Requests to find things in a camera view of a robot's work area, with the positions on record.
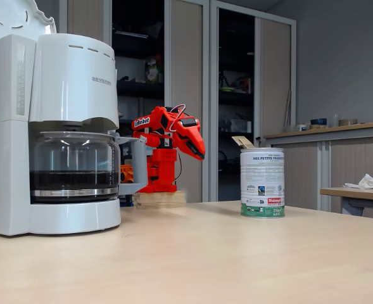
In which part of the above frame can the orange clamp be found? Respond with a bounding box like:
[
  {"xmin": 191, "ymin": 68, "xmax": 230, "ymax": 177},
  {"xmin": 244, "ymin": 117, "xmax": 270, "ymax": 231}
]
[{"xmin": 120, "ymin": 163, "xmax": 135, "ymax": 184}]

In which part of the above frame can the glass carafe grey handle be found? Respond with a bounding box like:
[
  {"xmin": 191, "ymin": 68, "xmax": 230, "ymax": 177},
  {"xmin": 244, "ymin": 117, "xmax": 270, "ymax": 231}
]
[{"xmin": 29, "ymin": 130, "xmax": 149, "ymax": 203}]

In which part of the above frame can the white crumpled cloth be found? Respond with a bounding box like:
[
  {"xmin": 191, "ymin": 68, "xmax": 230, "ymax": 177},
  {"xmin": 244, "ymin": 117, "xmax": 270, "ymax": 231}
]
[{"xmin": 343, "ymin": 173, "xmax": 373, "ymax": 190}]

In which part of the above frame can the white green coffee tin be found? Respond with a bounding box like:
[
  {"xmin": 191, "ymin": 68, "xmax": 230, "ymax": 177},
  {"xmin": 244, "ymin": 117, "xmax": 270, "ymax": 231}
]
[{"xmin": 239, "ymin": 148, "xmax": 286, "ymax": 219}]

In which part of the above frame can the wooden side table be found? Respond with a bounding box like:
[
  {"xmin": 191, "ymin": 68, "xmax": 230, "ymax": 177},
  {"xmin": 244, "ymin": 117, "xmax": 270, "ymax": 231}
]
[{"xmin": 319, "ymin": 186, "xmax": 373, "ymax": 218}]

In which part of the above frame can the wooden base block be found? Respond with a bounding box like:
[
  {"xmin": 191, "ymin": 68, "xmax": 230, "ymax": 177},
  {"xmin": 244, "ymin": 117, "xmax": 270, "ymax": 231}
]
[{"xmin": 132, "ymin": 189, "xmax": 187, "ymax": 210}]

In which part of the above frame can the grey leaning tube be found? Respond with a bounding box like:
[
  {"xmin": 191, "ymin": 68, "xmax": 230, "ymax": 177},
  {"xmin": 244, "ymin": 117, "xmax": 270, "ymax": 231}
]
[{"xmin": 283, "ymin": 90, "xmax": 293, "ymax": 127}]

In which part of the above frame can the low grey cabinet wooden top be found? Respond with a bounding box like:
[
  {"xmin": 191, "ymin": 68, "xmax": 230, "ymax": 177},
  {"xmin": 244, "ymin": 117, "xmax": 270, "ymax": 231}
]
[{"xmin": 263, "ymin": 121, "xmax": 373, "ymax": 220}]

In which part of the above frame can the white drip coffee maker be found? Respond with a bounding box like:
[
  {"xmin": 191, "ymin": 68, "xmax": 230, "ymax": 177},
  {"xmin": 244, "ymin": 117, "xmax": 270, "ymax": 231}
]
[{"xmin": 0, "ymin": 0, "xmax": 122, "ymax": 237}]

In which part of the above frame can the blue scoop with wooden handle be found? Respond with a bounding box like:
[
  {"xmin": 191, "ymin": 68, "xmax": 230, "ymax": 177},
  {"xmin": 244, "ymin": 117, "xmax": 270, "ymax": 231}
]
[{"xmin": 231, "ymin": 136, "xmax": 255, "ymax": 149}]

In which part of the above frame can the grey tambour door cabinet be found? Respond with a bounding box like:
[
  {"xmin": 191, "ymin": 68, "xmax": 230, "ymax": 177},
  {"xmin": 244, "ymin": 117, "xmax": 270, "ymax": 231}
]
[
  {"xmin": 208, "ymin": 0, "xmax": 298, "ymax": 210},
  {"xmin": 59, "ymin": 0, "xmax": 210, "ymax": 203}
]

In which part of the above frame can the white green printed box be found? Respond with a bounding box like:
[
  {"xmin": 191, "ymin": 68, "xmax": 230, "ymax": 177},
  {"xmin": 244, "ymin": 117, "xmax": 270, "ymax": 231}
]
[{"xmin": 145, "ymin": 58, "xmax": 160, "ymax": 84}]

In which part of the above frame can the white servo cable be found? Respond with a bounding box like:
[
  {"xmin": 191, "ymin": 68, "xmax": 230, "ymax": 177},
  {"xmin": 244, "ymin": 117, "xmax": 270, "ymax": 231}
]
[{"xmin": 170, "ymin": 104, "xmax": 187, "ymax": 131}]

